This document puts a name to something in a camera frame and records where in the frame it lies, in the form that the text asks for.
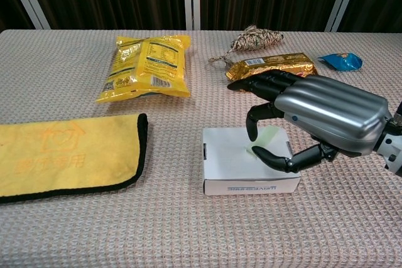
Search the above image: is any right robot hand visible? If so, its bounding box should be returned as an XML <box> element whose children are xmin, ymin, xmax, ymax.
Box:
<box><xmin>227</xmin><ymin>69</ymin><xmax>393</xmax><ymax>174</ymax></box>

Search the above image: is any pale green paper slip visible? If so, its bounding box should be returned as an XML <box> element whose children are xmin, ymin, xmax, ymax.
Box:
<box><xmin>244</xmin><ymin>125</ymin><xmax>279</xmax><ymax>159</ymax></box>

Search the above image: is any white cardboard box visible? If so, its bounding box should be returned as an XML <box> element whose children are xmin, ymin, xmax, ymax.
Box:
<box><xmin>202</xmin><ymin>126</ymin><xmax>302</xmax><ymax>196</ymax></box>

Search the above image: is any blue snack packet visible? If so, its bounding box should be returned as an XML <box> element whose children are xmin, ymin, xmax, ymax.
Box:
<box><xmin>317</xmin><ymin>53</ymin><xmax>363</xmax><ymax>72</ymax></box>

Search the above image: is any gold biscuit package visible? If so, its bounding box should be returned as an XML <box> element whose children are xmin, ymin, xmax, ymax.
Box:
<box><xmin>225</xmin><ymin>52</ymin><xmax>318</xmax><ymax>84</ymax></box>

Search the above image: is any yellow snack bag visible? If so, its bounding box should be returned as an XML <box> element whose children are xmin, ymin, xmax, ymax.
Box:
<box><xmin>95</xmin><ymin>35</ymin><xmax>192</xmax><ymax>104</ymax></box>

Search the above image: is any waffle-textured beige tablecloth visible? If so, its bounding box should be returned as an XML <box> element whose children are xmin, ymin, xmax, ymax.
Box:
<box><xmin>0</xmin><ymin>28</ymin><xmax>402</xmax><ymax>268</ymax></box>

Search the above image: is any yellow cloth with black trim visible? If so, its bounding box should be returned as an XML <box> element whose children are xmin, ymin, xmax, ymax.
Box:
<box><xmin>0</xmin><ymin>113</ymin><xmax>149</xmax><ymax>205</ymax></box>

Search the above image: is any bundle of braided rope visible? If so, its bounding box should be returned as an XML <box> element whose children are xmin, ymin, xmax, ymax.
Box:
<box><xmin>208</xmin><ymin>24</ymin><xmax>284</xmax><ymax>70</ymax></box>

